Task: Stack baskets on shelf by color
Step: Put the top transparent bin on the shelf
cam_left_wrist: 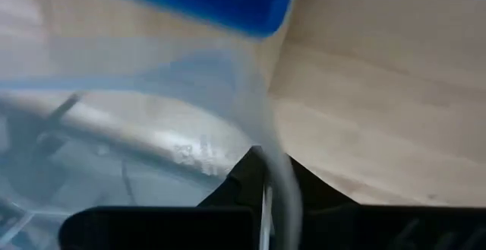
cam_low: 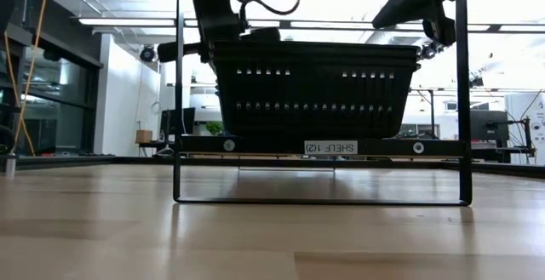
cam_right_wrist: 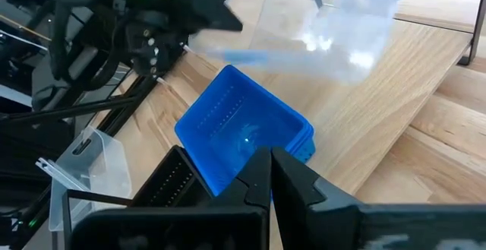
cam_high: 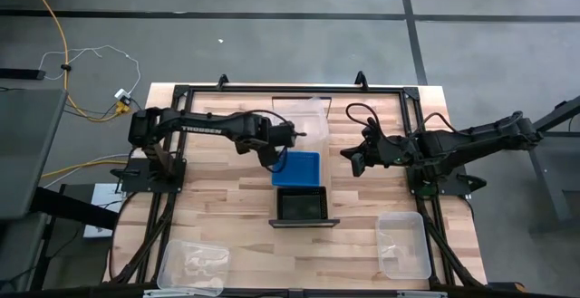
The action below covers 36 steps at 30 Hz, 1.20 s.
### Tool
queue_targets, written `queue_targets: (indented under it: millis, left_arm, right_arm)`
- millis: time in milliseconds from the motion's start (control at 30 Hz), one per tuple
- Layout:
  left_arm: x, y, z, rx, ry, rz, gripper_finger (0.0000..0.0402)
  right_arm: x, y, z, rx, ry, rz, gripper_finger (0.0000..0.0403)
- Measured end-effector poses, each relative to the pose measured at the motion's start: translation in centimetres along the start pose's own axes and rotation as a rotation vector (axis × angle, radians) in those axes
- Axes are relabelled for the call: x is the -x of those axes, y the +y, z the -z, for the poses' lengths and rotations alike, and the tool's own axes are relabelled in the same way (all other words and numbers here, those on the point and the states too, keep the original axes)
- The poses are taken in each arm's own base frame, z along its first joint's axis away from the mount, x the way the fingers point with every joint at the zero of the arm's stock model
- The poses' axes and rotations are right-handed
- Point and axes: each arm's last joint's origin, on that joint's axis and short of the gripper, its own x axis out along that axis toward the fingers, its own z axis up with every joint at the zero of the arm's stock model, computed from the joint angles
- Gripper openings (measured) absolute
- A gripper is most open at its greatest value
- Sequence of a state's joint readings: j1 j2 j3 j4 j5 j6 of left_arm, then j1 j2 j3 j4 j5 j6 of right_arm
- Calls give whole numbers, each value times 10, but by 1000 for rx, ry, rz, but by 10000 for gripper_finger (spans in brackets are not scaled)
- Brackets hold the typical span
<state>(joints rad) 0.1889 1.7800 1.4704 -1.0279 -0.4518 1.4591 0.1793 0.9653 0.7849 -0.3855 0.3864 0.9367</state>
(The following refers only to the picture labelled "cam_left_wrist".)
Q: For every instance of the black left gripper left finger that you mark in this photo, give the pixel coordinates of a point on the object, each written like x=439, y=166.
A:
x=171, y=229

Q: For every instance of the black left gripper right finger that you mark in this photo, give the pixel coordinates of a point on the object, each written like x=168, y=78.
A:
x=379, y=227

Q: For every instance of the clear plastic basket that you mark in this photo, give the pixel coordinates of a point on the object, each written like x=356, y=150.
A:
x=152, y=90

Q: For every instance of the blue slotted plastic basket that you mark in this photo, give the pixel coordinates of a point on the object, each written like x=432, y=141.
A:
x=228, y=10

